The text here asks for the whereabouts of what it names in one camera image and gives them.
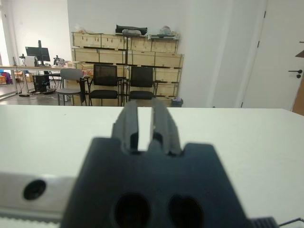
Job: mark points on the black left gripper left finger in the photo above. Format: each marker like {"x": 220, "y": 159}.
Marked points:
{"x": 126, "y": 123}

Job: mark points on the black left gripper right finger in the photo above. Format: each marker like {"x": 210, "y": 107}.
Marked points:
{"x": 166, "y": 128}

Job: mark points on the cardboard box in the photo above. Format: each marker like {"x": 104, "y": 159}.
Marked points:
{"x": 28, "y": 77}

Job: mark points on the white box on desk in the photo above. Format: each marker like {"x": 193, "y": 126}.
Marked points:
{"x": 29, "y": 61}

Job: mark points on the black waste bin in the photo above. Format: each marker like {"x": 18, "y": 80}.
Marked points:
{"x": 177, "y": 103}

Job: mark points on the black mesh office chair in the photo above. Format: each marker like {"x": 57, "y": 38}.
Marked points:
{"x": 104, "y": 73}
{"x": 141, "y": 77}

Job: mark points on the grey plastic chair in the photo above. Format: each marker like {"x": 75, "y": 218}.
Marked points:
{"x": 70, "y": 74}

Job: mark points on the flat white tray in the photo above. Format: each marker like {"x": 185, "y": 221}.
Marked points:
{"x": 164, "y": 36}

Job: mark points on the grey cloth bundle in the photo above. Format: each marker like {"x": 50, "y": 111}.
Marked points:
{"x": 130, "y": 32}

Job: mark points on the small black desk device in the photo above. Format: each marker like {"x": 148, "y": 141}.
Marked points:
{"x": 57, "y": 60}
{"x": 23, "y": 60}

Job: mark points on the black computer tower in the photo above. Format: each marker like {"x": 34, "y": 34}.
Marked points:
{"x": 39, "y": 83}

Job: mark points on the long black bag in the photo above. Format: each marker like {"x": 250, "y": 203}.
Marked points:
{"x": 133, "y": 27}

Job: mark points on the clear plastic bag of items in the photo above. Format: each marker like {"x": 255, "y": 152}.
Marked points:
{"x": 166, "y": 30}

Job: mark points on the crumpled packing clutter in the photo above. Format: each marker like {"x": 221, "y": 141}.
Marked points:
{"x": 82, "y": 29}

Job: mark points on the black computer monitor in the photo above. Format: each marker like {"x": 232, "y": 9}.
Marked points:
{"x": 38, "y": 53}

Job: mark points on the wooden top office desk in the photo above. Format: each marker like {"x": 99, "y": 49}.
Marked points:
{"x": 23, "y": 66}

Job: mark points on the white door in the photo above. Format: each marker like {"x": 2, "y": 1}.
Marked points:
{"x": 273, "y": 59}

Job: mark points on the colourful toy boxes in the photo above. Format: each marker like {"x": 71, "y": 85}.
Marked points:
{"x": 4, "y": 78}

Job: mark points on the brown wooden panel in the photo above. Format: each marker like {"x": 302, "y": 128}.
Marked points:
{"x": 299, "y": 99}

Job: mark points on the window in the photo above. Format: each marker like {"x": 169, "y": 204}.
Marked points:
{"x": 1, "y": 35}

